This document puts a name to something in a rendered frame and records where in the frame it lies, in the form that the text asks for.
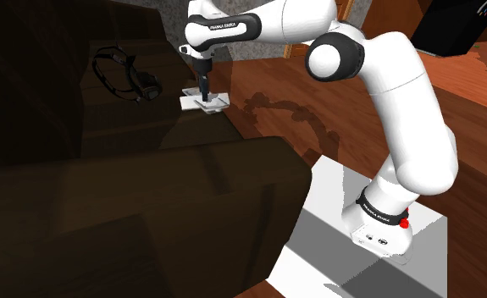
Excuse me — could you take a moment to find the white flat book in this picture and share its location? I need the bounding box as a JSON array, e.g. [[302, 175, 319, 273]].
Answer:
[[180, 87, 231, 115]]

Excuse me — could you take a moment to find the white grey robot stand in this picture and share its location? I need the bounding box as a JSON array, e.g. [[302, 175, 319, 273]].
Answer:
[[266, 155, 449, 298]]

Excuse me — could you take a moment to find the black box furniture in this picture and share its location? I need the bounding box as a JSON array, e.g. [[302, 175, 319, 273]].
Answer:
[[409, 0, 487, 58]]

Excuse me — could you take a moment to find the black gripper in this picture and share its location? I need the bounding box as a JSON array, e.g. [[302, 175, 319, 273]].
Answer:
[[192, 58, 213, 103]]

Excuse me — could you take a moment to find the black headset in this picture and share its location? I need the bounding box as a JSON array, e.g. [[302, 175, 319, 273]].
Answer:
[[91, 45, 163, 104]]

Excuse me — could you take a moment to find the dark brown sofa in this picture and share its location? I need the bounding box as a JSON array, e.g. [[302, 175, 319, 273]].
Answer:
[[0, 0, 313, 298]]

